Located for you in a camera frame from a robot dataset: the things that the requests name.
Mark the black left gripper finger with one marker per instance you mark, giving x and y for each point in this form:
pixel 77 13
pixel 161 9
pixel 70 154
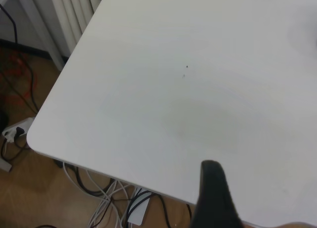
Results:
pixel 213 193

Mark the white ribbed radiator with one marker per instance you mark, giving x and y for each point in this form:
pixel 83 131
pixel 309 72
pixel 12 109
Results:
pixel 74 15

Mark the grey metal bar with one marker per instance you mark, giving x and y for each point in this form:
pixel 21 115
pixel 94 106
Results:
pixel 5 164

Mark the white power strip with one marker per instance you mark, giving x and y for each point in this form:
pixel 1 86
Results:
pixel 27 121

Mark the black power plug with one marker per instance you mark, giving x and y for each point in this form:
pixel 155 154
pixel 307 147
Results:
pixel 19 131

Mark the white flat adapter box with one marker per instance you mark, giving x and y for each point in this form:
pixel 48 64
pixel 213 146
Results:
pixel 138 213

